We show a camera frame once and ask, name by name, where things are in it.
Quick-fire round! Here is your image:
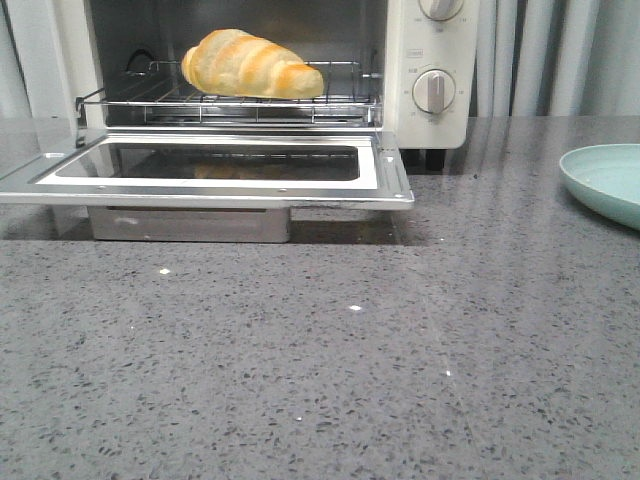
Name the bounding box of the oven glass door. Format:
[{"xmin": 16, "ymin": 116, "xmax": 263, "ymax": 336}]
[{"xmin": 1, "ymin": 129, "xmax": 414, "ymax": 210}]

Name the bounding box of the golden croissant bread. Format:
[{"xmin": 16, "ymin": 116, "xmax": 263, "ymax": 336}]
[{"xmin": 181, "ymin": 29, "xmax": 324, "ymax": 100}]

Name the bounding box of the lower oven knob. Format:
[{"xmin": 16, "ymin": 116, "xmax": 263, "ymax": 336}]
[{"xmin": 412, "ymin": 69, "xmax": 455, "ymax": 114}]

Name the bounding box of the oven knob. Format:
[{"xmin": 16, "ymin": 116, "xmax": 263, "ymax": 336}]
[
  {"xmin": 418, "ymin": 0, "xmax": 464, "ymax": 22},
  {"xmin": 412, "ymin": 69, "xmax": 455, "ymax": 114}
]

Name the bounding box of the white Toshiba toaster oven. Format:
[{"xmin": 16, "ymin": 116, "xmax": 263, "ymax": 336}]
[{"xmin": 52, "ymin": 1, "xmax": 479, "ymax": 170}]

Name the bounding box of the upper oven knob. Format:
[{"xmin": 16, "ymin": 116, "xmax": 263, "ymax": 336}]
[{"xmin": 418, "ymin": 0, "xmax": 464, "ymax": 22}]

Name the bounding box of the light green plate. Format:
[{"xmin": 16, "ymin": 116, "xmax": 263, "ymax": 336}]
[{"xmin": 559, "ymin": 144, "xmax": 639, "ymax": 230}]

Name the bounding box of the metal wire oven rack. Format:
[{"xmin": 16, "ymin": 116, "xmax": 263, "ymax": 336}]
[{"xmin": 76, "ymin": 61, "xmax": 383, "ymax": 130}]

